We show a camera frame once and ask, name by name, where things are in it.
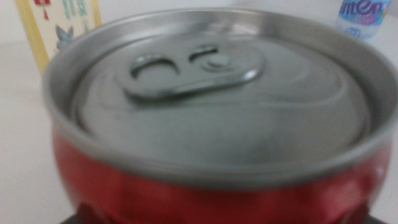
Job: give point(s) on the red cola can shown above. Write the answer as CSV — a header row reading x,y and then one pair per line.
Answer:
x,y
217,124

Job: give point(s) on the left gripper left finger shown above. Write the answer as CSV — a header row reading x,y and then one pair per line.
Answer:
x,y
72,221

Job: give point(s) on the clear water bottle blue cap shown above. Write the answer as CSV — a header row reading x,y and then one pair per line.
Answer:
x,y
360,15

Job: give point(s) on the yellow tea bottle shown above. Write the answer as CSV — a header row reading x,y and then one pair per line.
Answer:
x,y
62,18

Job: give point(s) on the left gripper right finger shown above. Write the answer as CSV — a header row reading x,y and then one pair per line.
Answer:
x,y
377,221

